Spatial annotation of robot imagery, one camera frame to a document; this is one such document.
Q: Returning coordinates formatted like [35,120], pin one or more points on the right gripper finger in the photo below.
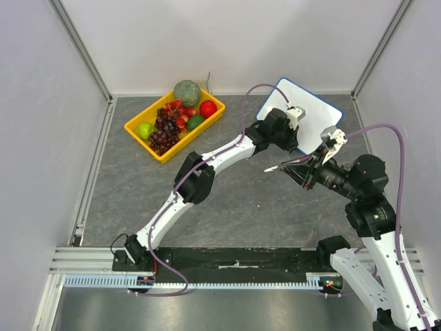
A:
[296,160]
[299,173]

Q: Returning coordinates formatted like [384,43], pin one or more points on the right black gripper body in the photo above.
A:
[311,172]

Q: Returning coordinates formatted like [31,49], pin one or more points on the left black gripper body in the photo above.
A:
[286,136]

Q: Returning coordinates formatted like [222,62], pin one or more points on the pink marker cap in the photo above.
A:
[304,158]

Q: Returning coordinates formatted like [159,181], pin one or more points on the white marker pen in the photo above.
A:
[274,168]

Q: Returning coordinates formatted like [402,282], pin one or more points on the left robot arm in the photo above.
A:
[195,179]

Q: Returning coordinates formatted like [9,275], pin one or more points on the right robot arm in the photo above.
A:
[393,296]

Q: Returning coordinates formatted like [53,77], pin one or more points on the blue framed whiteboard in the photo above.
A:
[319,114]

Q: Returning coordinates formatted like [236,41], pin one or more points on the red apple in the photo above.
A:
[207,108]

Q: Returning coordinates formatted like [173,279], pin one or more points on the dark green lime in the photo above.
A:
[194,122]

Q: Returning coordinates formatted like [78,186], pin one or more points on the green melon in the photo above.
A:
[188,91]

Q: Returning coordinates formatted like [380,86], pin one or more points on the red fruit cluster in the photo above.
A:
[177,110]

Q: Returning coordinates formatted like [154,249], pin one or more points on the purple grape bunch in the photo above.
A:
[166,134]

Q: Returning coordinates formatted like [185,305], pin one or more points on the light green apple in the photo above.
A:
[144,130]

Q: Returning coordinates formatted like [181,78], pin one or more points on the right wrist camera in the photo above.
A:
[333,139]

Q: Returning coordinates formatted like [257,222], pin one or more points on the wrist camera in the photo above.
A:
[333,139]
[294,114]

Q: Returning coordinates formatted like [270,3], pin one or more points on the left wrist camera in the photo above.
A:
[294,114]

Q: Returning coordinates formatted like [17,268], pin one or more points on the light blue cable duct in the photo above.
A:
[137,282]

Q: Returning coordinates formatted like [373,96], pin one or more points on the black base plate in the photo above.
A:
[244,265]

